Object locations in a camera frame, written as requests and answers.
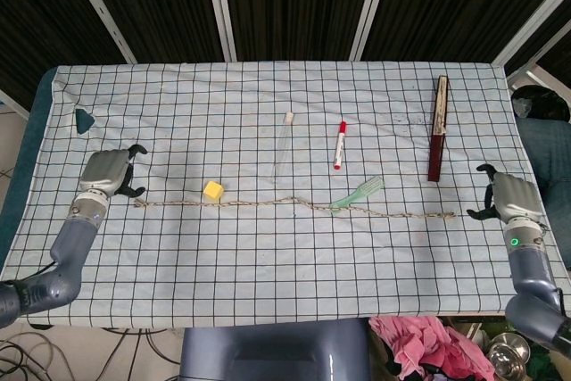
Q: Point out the pink cloth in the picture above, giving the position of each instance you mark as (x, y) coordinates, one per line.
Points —
(424, 345)

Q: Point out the red and white marker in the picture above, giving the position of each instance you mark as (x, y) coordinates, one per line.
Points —
(340, 144)

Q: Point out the green toothbrush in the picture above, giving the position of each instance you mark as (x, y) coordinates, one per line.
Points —
(372, 184)

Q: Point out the black pleated curtain panel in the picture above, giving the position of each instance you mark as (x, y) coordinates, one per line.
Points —
(294, 2)
(35, 10)
(151, 2)
(455, 2)

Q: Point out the clear test tube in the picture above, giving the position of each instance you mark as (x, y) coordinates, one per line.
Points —
(283, 140)

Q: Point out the steel bowl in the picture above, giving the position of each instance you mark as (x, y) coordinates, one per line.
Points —
(508, 350)

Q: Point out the blue jeans leg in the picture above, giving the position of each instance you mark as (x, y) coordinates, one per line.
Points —
(548, 149)

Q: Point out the blue checked tablecloth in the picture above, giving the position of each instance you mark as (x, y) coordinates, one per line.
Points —
(223, 256)

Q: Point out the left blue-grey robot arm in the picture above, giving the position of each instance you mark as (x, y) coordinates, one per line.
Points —
(71, 238)

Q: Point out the dark red folded fan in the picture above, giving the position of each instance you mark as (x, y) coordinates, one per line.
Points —
(437, 149)

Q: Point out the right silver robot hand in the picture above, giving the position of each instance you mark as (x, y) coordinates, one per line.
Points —
(515, 198)

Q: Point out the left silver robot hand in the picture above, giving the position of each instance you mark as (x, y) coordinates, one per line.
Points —
(105, 171)

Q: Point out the yellow cube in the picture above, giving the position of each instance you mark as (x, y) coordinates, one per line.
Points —
(212, 190)

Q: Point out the black bag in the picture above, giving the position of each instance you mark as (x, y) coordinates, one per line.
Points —
(544, 102)

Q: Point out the blue-grey robot torso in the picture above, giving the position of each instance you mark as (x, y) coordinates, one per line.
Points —
(276, 350)

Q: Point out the teal padded table cover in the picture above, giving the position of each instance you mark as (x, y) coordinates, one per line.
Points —
(27, 140)

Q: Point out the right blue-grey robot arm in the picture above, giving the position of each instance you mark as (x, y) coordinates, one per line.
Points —
(531, 269)

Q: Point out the white partition post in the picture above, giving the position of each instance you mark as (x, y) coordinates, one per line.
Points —
(370, 6)
(220, 6)
(531, 19)
(100, 10)

